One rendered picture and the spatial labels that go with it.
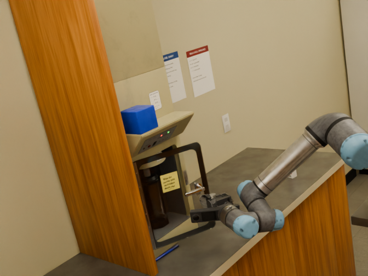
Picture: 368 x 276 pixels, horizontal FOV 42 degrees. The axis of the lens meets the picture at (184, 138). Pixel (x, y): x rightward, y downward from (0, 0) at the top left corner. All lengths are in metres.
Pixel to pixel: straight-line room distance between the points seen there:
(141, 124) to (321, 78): 2.69
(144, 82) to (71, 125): 0.34
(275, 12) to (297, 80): 0.59
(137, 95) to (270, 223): 0.73
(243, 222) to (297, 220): 0.93
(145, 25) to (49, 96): 0.49
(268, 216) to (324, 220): 1.13
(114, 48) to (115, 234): 0.76
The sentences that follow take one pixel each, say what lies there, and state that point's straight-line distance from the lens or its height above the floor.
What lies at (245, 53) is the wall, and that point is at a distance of 3.29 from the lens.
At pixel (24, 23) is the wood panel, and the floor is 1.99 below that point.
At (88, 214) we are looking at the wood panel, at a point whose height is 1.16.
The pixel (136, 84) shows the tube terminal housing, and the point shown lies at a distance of 1.93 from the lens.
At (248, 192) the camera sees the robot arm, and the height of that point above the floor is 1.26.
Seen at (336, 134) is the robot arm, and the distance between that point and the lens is 1.63.
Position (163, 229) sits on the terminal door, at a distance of 2.03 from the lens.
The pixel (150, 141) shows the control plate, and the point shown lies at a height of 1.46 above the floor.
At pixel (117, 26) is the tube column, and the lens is 1.89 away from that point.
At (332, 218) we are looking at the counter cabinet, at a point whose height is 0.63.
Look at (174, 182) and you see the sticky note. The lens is 1.98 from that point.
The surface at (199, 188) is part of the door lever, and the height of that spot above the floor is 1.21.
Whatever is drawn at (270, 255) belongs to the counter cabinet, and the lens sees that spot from 2.31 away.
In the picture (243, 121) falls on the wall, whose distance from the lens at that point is 3.25.
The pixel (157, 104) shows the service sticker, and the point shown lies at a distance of 2.01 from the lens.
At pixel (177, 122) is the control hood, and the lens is 1.94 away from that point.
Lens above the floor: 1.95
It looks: 16 degrees down
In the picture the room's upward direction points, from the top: 11 degrees counter-clockwise
